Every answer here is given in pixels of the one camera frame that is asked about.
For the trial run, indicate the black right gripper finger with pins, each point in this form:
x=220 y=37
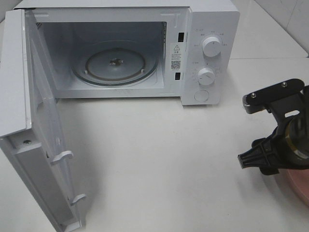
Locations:
x=264 y=159
x=265 y=144

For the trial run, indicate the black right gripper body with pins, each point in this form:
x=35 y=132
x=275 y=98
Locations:
x=292 y=131

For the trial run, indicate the pink round plate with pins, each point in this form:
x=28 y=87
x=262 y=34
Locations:
x=299 y=182

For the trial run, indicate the round microwave door button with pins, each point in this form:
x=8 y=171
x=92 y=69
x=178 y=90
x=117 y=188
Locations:
x=201 y=96

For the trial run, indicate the white microwave knob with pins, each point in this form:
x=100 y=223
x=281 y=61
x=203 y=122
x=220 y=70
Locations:
x=205 y=76
x=212 y=46

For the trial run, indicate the white microwave oven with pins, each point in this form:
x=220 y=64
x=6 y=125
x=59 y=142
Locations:
x=176 y=29

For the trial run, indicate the white microwave door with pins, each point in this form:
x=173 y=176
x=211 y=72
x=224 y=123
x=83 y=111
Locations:
x=31 y=134

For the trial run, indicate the glass microwave turntable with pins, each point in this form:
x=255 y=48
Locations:
x=114 y=63

